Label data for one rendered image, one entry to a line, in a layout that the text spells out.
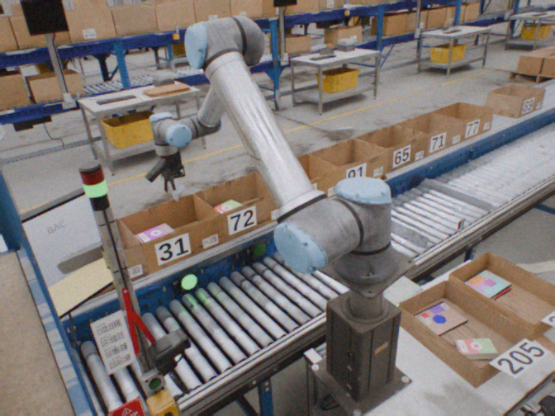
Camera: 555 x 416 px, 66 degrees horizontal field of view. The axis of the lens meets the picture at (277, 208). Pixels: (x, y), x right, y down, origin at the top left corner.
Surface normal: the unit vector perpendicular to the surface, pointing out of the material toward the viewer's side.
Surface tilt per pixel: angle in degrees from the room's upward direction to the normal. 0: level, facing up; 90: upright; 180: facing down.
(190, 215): 90
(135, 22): 90
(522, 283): 88
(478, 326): 0
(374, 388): 90
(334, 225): 45
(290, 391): 0
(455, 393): 0
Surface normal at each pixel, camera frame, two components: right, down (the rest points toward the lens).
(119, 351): 0.59, 0.36
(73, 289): 0.83, 0.17
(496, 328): -0.86, 0.26
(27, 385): -0.05, -0.87
